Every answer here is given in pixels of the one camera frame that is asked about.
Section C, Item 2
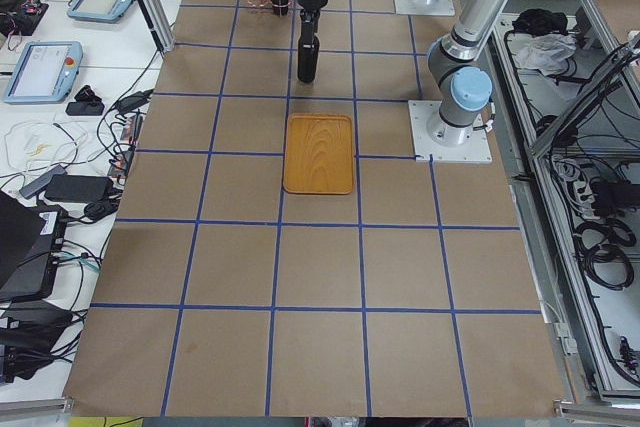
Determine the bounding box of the blue teach pendant far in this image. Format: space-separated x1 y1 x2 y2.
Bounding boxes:
67 0 134 23

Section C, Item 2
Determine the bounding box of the blue teach pendant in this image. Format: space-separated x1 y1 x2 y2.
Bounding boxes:
3 41 83 105
67 0 134 23

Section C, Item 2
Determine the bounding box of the blue teach pendant near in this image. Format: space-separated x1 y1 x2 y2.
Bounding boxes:
3 41 83 105

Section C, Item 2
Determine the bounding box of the black webcam on stand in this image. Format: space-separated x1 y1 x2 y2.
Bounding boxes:
65 85 105 117

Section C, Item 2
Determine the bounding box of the black power brick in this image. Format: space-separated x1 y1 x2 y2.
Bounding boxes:
44 174 113 203

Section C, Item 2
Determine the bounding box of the wooden tray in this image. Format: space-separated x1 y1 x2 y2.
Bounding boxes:
283 113 355 195

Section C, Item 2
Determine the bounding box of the white crumpled cloth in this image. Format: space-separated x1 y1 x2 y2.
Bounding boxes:
514 34 577 76

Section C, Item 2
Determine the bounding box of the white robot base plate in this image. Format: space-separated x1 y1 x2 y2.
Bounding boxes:
408 100 492 164

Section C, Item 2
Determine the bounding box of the black laptop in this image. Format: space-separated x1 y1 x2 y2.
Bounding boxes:
1 193 67 302

